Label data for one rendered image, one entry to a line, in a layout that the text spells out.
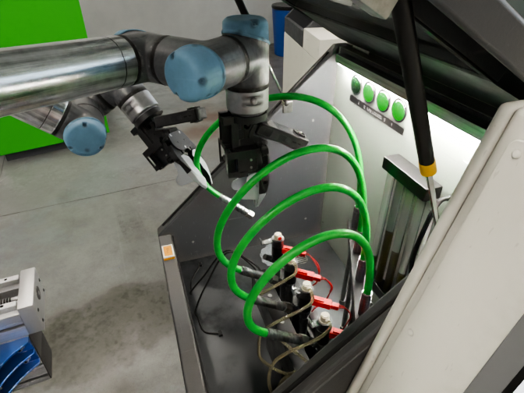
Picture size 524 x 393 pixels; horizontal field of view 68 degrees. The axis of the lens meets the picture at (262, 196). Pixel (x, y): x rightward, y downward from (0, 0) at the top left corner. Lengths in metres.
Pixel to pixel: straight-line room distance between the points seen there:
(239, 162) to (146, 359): 1.52
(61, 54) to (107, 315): 1.89
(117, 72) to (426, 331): 0.53
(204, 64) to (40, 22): 3.34
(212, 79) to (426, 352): 0.45
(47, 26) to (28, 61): 3.32
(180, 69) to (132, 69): 0.09
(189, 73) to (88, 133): 0.32
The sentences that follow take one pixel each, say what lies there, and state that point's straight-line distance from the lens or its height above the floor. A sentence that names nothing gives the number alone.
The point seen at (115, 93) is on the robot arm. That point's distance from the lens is 0.94.
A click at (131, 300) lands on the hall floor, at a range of 2.37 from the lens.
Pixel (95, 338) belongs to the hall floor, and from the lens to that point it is 2.27.
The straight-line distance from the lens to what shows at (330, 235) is 0.60.
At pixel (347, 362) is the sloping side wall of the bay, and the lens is 0.66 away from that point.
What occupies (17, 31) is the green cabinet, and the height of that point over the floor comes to 1.06.
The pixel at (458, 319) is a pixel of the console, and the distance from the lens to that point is 0.51.
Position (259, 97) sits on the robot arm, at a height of 1.46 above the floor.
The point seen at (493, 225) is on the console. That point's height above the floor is 1.44.
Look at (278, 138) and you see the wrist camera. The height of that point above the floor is 1.38.
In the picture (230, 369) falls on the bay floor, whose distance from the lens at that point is 1.02.
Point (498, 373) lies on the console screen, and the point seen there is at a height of 1.33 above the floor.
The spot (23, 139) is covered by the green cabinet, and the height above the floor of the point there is 0.19.
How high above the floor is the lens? 1.69
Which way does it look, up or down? 34 degrees down
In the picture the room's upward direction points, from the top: straight up
